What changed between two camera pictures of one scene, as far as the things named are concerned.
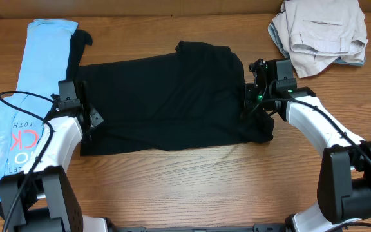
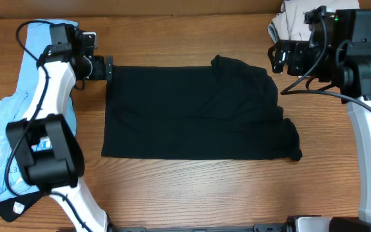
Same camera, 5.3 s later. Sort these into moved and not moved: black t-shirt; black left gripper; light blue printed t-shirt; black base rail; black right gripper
Moved: black t-shirt; black right gripper; black left gripper
Not moved: light blue printed t-shirt; black base rail
